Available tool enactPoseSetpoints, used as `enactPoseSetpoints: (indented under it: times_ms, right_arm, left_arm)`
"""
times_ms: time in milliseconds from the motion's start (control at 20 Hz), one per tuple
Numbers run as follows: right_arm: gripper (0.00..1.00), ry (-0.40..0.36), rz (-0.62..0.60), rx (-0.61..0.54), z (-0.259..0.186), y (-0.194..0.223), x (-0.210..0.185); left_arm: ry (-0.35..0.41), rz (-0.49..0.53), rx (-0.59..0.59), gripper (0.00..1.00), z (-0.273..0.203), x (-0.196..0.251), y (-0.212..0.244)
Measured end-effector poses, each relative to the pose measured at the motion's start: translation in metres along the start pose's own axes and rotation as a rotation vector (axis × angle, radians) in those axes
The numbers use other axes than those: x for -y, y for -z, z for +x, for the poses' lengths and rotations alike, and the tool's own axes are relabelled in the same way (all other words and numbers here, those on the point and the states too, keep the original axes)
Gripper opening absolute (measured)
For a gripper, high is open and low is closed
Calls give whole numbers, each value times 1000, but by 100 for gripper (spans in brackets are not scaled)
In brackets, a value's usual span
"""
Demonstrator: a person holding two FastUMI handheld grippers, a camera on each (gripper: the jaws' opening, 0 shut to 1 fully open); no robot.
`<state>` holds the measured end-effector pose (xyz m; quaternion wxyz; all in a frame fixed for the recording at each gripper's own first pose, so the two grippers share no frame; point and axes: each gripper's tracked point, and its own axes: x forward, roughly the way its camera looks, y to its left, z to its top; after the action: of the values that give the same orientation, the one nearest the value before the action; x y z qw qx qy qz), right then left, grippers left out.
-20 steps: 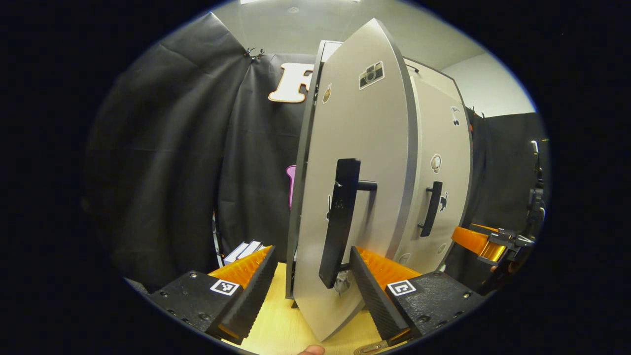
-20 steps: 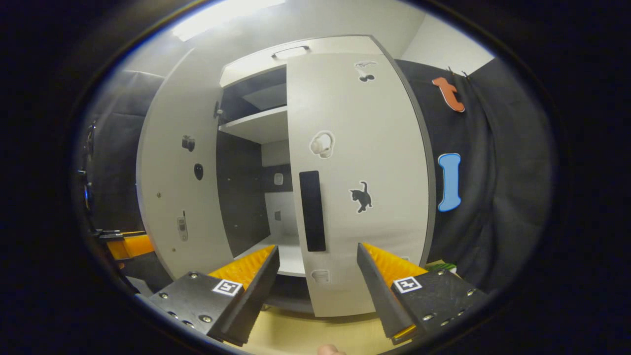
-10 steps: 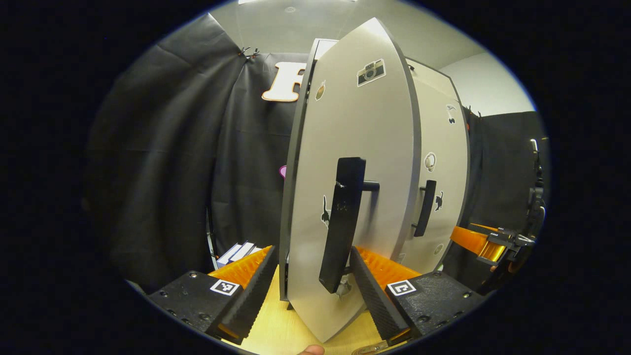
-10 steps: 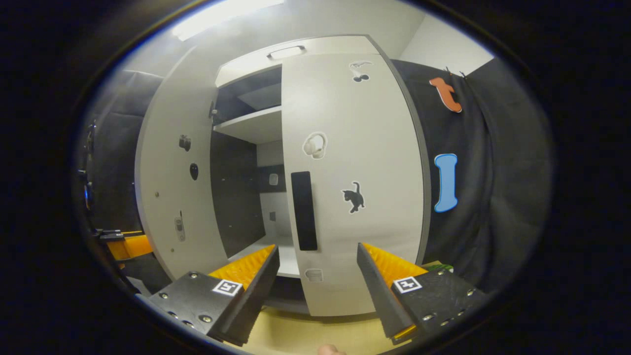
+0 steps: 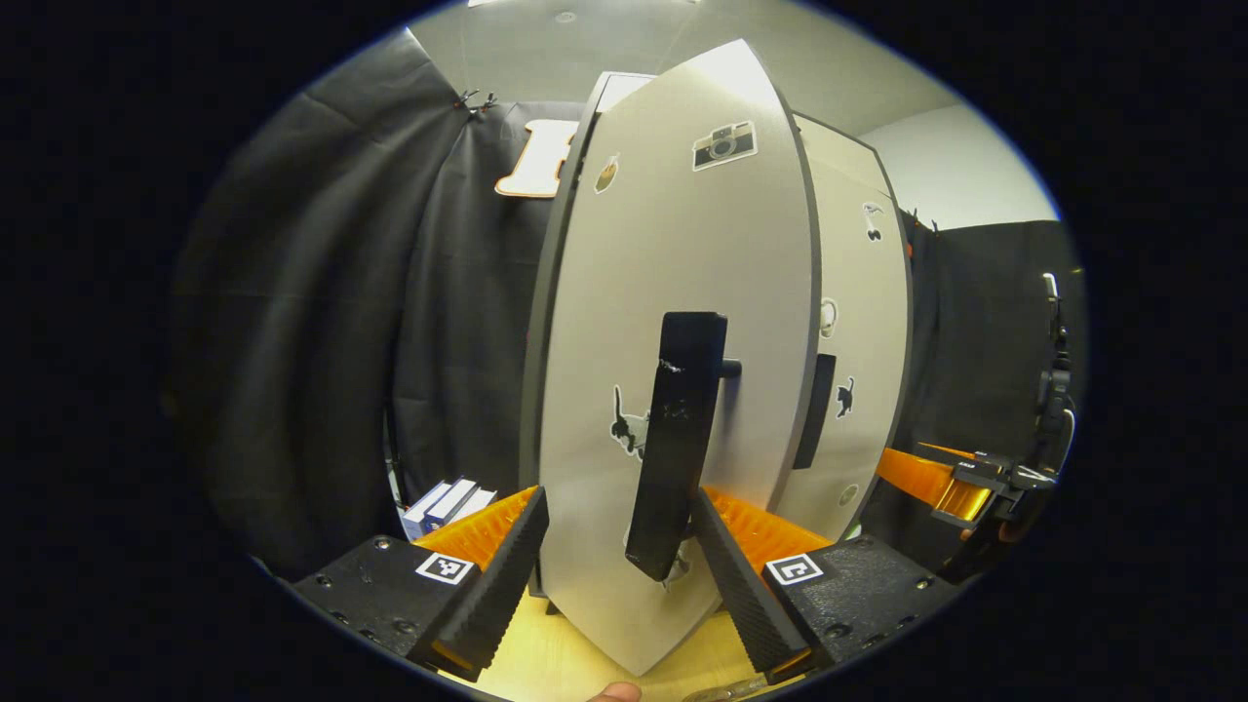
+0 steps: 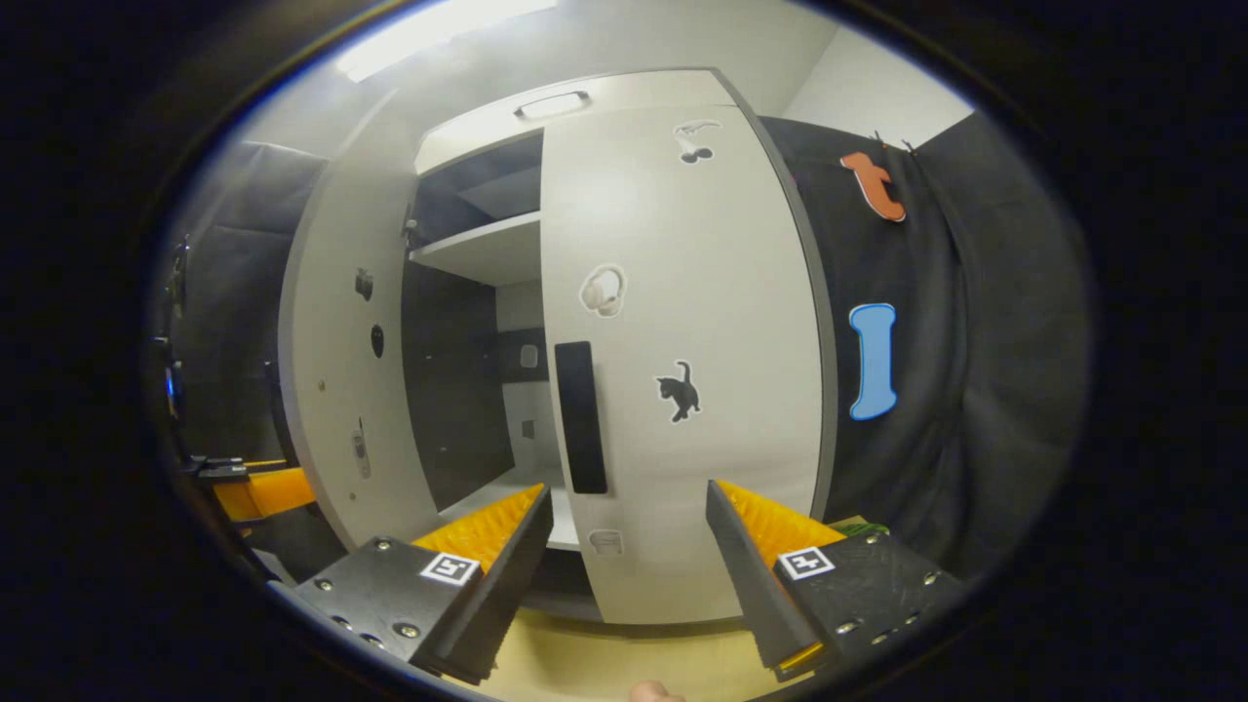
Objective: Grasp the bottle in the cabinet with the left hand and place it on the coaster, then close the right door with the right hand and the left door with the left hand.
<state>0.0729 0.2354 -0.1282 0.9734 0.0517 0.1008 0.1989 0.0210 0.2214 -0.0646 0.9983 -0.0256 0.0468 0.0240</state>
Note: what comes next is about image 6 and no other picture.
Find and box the white cabinet drawer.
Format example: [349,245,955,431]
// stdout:
[414,68,737,176]

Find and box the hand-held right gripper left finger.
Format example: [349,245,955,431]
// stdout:
[292,483,555,686]

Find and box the white cabinet door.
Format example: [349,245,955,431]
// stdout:
[278,166,442,552]
[541,102,838,625]

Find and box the black door handle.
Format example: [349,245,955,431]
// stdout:
[554,341,608,495]

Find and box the white cabinet shelf board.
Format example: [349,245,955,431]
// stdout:
[409,212,543,287]

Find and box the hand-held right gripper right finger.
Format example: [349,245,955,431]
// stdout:
[705,478,968,683]

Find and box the white cabinet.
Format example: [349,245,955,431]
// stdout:
[278,66,839,625]

